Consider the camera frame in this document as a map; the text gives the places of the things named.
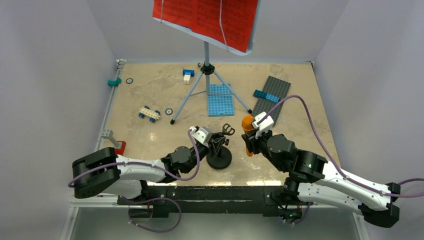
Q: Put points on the teal curved block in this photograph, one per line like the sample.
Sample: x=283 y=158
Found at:
x=114 y=83

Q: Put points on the aluminium left edge rail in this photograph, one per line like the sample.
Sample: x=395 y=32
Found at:
x=120 y=63

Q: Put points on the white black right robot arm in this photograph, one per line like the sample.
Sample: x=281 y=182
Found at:
x=312 y=178

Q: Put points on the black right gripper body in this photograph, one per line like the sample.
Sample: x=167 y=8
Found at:
x=261 y=147

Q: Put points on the black microphone stand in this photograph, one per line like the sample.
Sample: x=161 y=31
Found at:
x=226 y=159

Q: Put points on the blue and white brick stack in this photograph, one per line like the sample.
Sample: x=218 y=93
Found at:
x=187 y=75

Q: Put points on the grey building baseplate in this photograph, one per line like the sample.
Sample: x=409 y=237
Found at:
x=272 y=92

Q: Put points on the red sheet music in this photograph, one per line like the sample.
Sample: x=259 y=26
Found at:
x=227 y=24

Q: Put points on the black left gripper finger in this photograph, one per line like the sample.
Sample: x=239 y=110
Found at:
x=217 y=137
x=216 y=149

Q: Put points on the light blue building baseplate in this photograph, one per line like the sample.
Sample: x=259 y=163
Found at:
x=220 y=101

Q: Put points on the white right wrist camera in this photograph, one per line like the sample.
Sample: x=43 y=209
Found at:
x=261 y=124

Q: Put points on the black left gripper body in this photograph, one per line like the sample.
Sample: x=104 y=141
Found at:
x=202 y=150

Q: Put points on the orange toy microphone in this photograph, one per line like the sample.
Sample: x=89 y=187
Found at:
x=247 y=127

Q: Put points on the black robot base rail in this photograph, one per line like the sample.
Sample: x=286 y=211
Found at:
x=268 y=201

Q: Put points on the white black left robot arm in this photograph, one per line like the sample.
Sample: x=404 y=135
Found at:
x=105 y=171

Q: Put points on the blue building brick strip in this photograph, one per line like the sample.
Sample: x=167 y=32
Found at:
x=267 y=96

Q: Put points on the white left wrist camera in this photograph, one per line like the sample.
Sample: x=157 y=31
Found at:
x=200 y=134

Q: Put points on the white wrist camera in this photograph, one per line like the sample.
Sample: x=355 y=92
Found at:
x=200 y=134
x=261 y=124

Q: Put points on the grey post on red brick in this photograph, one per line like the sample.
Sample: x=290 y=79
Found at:
x=119 y=145

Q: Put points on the toy brick car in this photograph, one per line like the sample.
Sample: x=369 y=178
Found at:
x=146 y=113

